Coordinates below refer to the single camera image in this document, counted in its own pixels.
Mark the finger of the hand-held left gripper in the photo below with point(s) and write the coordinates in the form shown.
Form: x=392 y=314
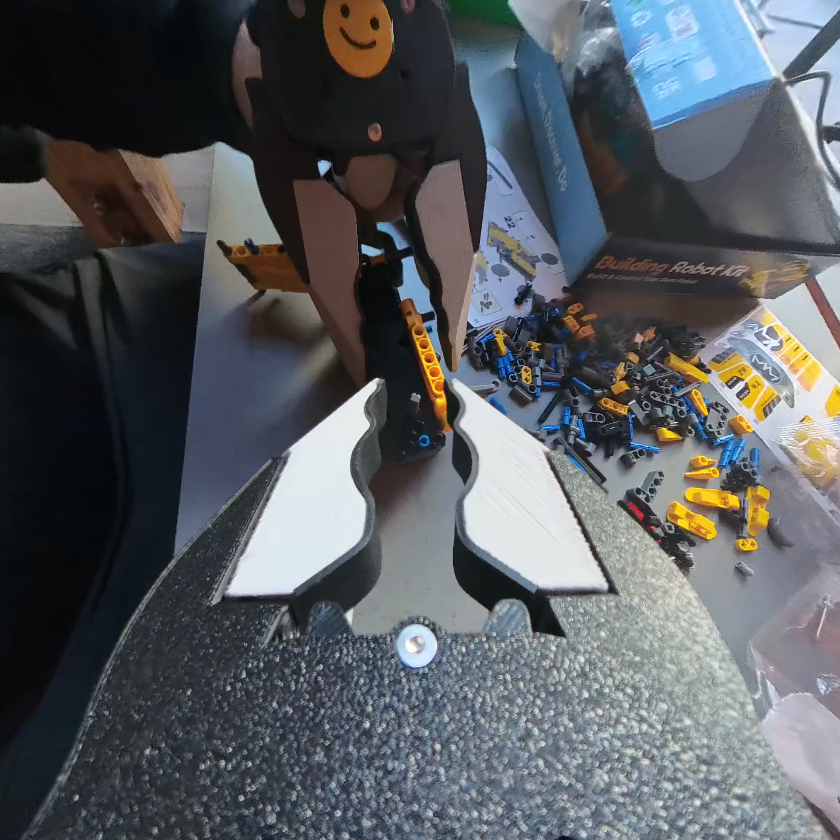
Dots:
x=449 y=243
x=331 y=262

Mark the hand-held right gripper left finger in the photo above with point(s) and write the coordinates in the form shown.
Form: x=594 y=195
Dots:
x=308 y=525

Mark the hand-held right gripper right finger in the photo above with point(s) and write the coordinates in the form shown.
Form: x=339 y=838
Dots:
x=525 y=518

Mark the yellow grey brick vehicle model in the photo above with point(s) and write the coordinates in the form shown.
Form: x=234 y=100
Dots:
x=387 y=354

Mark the person's left forearm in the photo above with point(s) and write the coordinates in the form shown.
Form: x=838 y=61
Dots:
x=118 y=72

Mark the grey desk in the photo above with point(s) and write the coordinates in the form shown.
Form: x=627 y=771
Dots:
x=262 y=394

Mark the person's left hand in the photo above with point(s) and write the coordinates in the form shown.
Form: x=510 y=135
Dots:
x=243 y=65

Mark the open instruction booklet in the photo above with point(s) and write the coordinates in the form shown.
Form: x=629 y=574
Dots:
x=512 y=262

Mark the blue cardboard kit box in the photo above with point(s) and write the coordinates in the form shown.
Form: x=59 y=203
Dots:
x=558 y=164

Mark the pile of loose building pieces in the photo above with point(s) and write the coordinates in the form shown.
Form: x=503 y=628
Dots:
x=590 y=380

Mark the green plastic bin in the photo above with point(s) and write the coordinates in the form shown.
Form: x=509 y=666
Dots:
x=485 y=10

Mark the clear plastic bag of parts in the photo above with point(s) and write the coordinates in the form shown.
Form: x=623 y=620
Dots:
x=544 y=16

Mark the yellow black sticker sheet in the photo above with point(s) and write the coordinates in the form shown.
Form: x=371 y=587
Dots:
x=768 y=367

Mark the small clear bag, yellow pieces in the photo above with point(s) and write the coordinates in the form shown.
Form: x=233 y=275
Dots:
x=814 y=453

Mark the clear bag with red print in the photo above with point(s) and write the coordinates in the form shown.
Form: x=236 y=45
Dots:
x=800 y=630

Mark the crumpled clear plastic bag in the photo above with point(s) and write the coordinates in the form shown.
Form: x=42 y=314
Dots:
x=807 y=748

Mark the wooden post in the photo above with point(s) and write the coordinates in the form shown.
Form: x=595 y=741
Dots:
x=118 y=197

